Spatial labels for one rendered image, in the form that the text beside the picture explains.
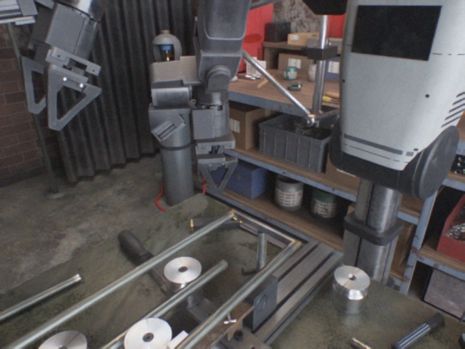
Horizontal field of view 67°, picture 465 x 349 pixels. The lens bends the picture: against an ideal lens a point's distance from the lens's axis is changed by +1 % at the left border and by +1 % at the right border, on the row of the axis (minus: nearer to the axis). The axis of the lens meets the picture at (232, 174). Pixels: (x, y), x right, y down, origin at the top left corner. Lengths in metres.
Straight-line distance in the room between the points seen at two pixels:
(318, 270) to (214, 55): 0.36
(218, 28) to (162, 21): 2.65
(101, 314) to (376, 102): 0.59
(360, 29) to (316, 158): 1.19
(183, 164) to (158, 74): 1.75
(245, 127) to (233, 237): 1.41
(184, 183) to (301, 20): 1.36
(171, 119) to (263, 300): 0.31
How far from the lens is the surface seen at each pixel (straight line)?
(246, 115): 2.03
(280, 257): 0.38
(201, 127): 0.58
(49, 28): 0.52
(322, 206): 2.07
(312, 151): 1.85
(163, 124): 0.60
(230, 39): 0.48
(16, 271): 2.24
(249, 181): 2.21
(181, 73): 0.56
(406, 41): 0.69
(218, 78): 0.51
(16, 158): 3.16
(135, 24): 2.93
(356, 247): 0.91
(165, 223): 0.74
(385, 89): 0.71
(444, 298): 1.93
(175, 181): 2.34
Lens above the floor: 1.30
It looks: 27 degrees down
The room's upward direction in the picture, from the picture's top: straight up
